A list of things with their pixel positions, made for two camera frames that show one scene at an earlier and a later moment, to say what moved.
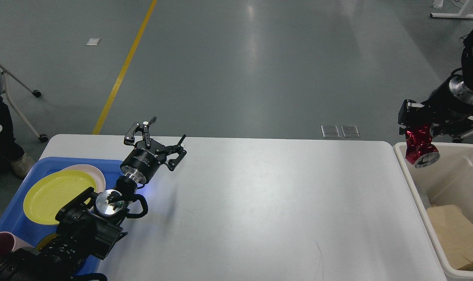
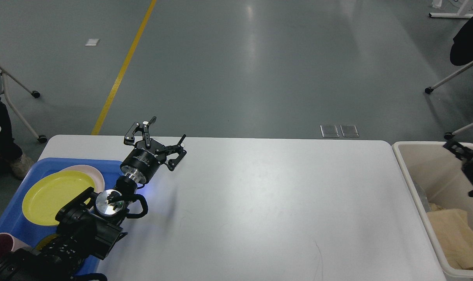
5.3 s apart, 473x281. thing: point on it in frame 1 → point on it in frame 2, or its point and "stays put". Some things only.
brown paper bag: x=464 y=244 stays put
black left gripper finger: x=177 y=149 stays put
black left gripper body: x=140 y=164 stays put
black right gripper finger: x=455 y=126 → x=460 y=152
